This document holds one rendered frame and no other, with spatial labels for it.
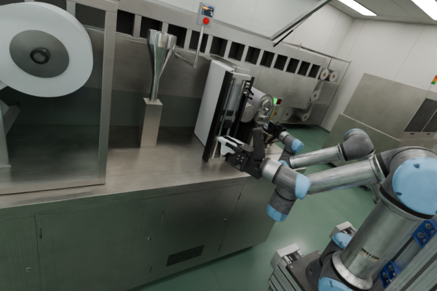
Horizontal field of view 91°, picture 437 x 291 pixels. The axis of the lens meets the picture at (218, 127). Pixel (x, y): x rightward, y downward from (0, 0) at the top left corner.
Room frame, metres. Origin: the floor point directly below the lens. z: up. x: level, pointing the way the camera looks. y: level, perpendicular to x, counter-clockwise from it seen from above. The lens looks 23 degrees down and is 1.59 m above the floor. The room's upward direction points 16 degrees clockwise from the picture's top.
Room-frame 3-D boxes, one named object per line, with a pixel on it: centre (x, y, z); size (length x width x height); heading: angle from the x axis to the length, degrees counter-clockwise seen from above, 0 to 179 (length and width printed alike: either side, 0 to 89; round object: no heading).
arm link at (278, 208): (0.65, -0.30, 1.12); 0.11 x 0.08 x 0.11; 151
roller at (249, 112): (1.48, -0.09, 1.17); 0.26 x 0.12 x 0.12; 35
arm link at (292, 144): (1.24, -0.47, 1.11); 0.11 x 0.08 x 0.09; 35
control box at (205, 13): (1.16, 0.21, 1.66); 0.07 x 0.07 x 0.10; 25
